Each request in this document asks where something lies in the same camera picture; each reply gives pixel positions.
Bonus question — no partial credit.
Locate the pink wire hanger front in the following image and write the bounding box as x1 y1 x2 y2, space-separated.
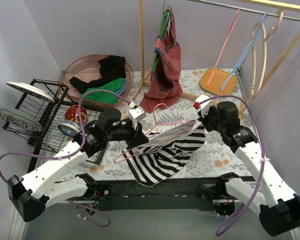
113 103 194 164

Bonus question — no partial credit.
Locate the pink wire hanger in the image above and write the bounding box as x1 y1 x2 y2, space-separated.
206 6 241 87
113 103 194 164

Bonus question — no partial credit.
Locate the black white striped tank top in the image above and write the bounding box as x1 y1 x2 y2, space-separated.
123 120 206 188

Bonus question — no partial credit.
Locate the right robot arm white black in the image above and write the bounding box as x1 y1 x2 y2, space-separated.
194 99 300 237

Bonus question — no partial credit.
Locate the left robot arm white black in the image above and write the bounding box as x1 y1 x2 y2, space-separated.
7 107 149 222

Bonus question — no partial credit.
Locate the red tank top green trim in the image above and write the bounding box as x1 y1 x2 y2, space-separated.
139 6 183 113

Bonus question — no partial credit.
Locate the wooden hanger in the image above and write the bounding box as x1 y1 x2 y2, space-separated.
248 9 284 103

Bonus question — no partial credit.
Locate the green plastic hanger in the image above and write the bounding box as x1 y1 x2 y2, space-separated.
152 9 170 72

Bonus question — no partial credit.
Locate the green garment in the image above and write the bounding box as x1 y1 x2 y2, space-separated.
80 78 125 104

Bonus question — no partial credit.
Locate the blue garment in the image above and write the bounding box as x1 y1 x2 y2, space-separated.
115 80 127 96

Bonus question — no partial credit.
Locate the orange woven bamboo tray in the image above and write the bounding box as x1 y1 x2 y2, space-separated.
199 68 237 95

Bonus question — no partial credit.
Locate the red floral bowl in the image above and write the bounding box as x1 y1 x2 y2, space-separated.
64 105 88 123

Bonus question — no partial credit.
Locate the blue white ceramic bowl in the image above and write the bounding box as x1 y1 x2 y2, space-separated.
57 120 80 137

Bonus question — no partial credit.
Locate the black garment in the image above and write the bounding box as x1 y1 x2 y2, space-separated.
69 55 126 94

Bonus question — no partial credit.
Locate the pink translucent plastic basin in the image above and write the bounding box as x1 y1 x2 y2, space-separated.
59 54 134 108

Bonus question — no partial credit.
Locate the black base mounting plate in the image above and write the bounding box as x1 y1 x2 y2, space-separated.
97 177 229 211

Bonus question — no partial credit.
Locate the white plate dark rim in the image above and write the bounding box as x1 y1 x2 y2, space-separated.
6 82 55 102

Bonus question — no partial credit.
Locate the blue patterned plate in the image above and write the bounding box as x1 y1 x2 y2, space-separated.
0 105 43 132

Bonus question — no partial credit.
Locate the metal hanging rod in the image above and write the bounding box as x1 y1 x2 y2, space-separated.
189 0 300 22

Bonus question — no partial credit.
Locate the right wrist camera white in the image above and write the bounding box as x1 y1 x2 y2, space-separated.
193 94 213 117

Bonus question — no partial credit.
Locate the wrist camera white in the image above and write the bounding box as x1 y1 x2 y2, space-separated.
193 94 213 117
128 101 147 130

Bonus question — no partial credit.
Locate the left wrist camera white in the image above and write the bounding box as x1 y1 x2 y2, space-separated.
128 101 147 130

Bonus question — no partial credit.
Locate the black wire dish rack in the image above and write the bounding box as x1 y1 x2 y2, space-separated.
2 78 116 183

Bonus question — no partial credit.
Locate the blue wire hanger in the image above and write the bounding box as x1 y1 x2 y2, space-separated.
220 11 268 92

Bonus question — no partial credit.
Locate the pink wire hanger rear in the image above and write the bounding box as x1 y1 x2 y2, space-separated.
206 6 241 87

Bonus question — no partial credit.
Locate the aluminium frame rail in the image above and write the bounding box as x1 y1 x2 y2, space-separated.
8 181 300 240

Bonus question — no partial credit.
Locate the wooden clothes rack frame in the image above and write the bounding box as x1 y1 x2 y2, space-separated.
132 0 300 113

